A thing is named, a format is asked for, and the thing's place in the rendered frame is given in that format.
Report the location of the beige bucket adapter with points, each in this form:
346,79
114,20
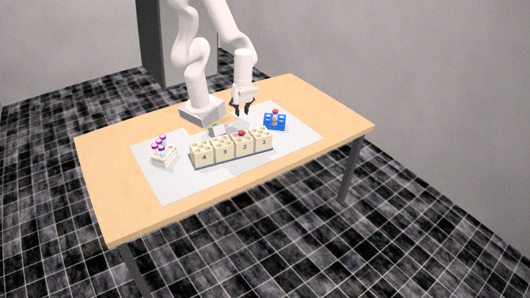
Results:
262,138
223,148
201,153
242,146

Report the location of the blue tube rack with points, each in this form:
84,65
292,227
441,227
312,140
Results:
280,125

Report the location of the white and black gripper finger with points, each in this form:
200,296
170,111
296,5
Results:
237,111
247,106

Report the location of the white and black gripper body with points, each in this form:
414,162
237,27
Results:
236,98

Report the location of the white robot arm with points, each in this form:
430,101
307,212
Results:
196,59

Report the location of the white tube rack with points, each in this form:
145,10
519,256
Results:
171,153

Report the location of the grey bench mat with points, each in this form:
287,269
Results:
180,180

